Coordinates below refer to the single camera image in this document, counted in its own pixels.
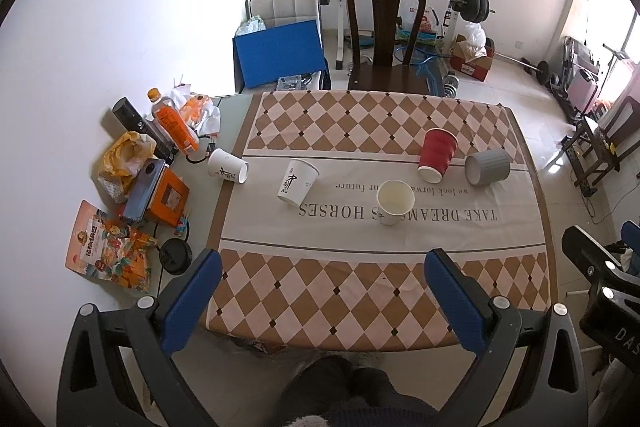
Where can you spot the black round lid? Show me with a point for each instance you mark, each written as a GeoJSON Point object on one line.
{"type": "Point", "coordinates": [175, 256]}

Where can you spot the white padded chair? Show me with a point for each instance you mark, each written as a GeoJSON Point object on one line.
{"type": "Point", "coordinates": [285, 7]}

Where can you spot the dark wooden chair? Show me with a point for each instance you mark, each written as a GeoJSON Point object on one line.
{"type": "Point", "coordinates": [386, 32]}

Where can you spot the black cylinder flask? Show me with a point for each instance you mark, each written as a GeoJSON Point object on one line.
{"type": "Point", "coordinates": [132, 119]}

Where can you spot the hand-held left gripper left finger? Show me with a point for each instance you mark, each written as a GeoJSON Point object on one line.
{"type": "Point", "coordinates": [192, 297]}

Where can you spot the blue grey phone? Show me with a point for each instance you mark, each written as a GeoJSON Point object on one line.
{"type": "Point", "coordinates": [145, 189]}

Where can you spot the white paper cup black print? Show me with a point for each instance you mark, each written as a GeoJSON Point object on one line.
{"type": "Point", "coordinates": [226, 164]}
{"type": "Point", "coordinates": [296, 183]}

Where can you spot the brown checkered tablecloth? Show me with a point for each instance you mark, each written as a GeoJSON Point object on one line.
{"type": "Point", "coordinates": [375, 267]}

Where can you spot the small weight plates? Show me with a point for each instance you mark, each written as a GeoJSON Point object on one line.
{"type": "Point", "coordinates": [451, 86]}

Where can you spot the grey ribbed cup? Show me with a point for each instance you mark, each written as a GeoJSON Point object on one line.
{"type": "Point", "coordinates": [489, 166]}

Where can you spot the black metal stand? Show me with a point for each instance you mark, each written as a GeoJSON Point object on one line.
{"type": "Point", "coordinates": [592, 147]}

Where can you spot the red cardboard box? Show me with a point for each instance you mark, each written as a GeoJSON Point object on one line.
{"type": "Point", "coordinates": [470, 66]}

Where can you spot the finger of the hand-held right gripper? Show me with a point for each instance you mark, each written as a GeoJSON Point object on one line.
{"type": "Point", "coordinates": [631, 236]}
{"type": "Point", "coordinates": [587, 247]}

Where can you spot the white orange plastic bag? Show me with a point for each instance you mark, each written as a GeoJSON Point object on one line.
{"type": "Point", "coordinates": [202, 112]}

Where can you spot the blue board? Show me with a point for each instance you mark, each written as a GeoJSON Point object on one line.
{"type": "Point", "coordinates": [277, 54]}

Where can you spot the orange box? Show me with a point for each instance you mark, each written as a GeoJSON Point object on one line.
{"type": "Point", "coordinates": [169, 197]}

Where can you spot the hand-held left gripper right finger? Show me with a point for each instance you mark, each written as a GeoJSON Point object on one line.
{"type": "Point", "coordinates": [455, 302]}

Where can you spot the orange drink bottle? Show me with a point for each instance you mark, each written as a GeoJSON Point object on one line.
{"type": "Point", "coordinates": [172, 124]}

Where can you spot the white red plastic bag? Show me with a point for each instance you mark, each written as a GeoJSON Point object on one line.
{"type": "Point", "coordinates": [431, 21]}

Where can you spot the pink suitcase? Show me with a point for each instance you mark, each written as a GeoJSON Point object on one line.
{"type": "Point", "coordinates": [584, 91]}

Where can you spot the plain white paper cup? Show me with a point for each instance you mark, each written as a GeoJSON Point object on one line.
{"type": "Point", "coordinates": [395, 203]}

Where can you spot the clear plastic container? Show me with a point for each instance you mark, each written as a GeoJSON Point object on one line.
{"type": "Point", "coordinates": [292, 83]}

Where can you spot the red ribbed paper cup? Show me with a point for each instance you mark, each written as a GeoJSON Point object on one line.
{"type": "Point", "coordinates": [436, 154]}

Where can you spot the colourful snack packet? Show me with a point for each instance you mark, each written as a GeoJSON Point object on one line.
{"type": "Point", "coordinates": [105, 247]}

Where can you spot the barbell bar on floor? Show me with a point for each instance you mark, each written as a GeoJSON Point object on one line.
{"type": "Point", "coordinates": [530, 66]}

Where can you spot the yellow plastic bag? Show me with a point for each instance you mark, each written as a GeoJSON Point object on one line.
{"type": "Point", "coordinates": [125, 154]}

